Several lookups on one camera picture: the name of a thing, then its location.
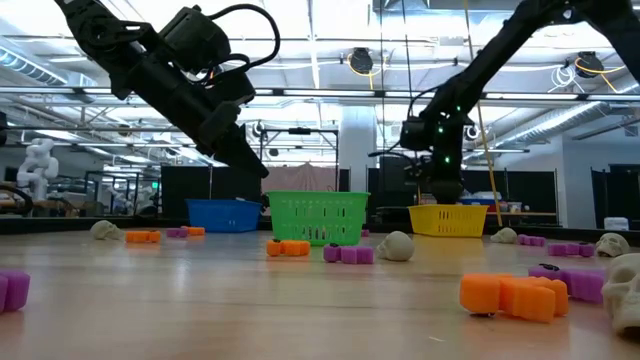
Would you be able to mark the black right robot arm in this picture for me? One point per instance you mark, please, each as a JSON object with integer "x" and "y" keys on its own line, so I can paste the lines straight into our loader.
{"x": 500, "y": 50}

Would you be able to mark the blue lid storage box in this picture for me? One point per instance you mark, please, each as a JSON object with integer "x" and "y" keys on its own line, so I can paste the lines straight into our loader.
{"x": 482, "y": 197}

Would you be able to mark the blue plastic basket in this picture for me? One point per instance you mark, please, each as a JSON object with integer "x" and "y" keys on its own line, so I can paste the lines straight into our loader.
{"x": 222, "y": 216}

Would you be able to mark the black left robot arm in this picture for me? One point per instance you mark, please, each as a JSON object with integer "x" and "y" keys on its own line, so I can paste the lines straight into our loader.
{"x": 100, "y": 35}

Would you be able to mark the green plastic basket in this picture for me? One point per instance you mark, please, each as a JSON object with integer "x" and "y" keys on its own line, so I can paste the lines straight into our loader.
{"x": 317, "y": 217}

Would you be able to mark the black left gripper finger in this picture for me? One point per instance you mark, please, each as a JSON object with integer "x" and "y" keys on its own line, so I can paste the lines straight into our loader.
{"x": 242, "y": 155}

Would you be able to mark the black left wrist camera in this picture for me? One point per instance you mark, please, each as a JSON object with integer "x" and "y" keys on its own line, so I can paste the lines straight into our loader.
{"x": 235, "y": 90}

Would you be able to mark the black partition panel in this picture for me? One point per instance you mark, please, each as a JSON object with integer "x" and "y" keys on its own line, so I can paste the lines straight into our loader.
{"x": 620, "y": 195}
{"x": 530, "y": 190}
{"x": 190, "y": 185}

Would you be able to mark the beige skull decoration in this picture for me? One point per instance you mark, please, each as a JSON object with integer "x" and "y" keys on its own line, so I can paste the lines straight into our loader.
{"x": 611, "y": 245}
{"x": 107, "y": 230}
{"x": 395, "y": 246}
{"x": 625, "y": 295}
{"x": 503, "y": 235}

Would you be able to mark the yellow plastic basket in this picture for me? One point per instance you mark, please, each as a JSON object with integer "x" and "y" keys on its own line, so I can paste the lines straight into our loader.
{"x": 447, "y": 221}

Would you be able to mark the white box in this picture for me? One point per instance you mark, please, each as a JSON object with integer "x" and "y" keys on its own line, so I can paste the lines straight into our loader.
{"x": 616, "y": 223}

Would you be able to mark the orange pumpkin decoration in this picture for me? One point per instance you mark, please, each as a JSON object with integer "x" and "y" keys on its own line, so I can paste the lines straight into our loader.
{"x": 515, "y": 297}
{"x": 287, "y": 248}
{"x": 142, "y": 236}
{"x": 195, "y": 231}

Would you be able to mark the black stand frame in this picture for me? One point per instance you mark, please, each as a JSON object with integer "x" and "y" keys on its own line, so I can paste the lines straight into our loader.
{"x": 299, "y": 131}

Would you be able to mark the pink cloth curtain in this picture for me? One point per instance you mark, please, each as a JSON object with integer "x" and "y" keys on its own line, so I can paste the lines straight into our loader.
{"x": 300, "y": 177}

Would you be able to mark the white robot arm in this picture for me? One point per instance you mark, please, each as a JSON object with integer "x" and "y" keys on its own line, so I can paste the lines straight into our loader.
{"x": 37, "y": 165}

